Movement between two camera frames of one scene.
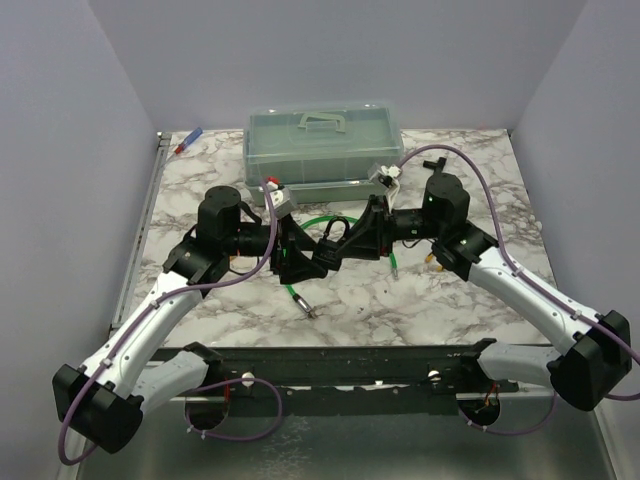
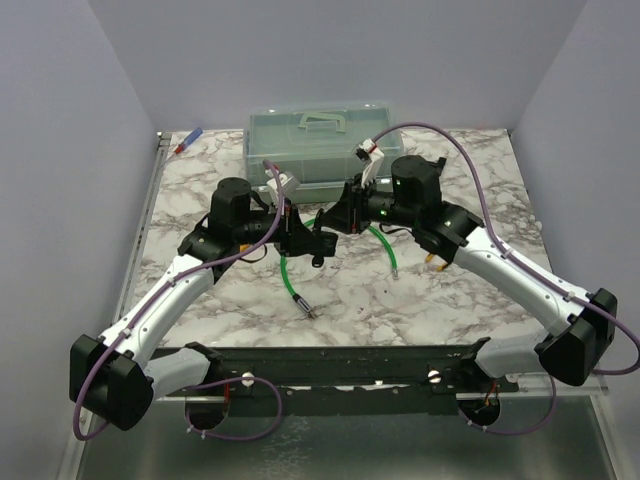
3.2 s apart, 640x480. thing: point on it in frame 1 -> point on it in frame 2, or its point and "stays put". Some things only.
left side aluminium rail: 119,318 stays put
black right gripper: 372,237 -> 346,215
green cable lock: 300,300 stays put
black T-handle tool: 437,166 stays put
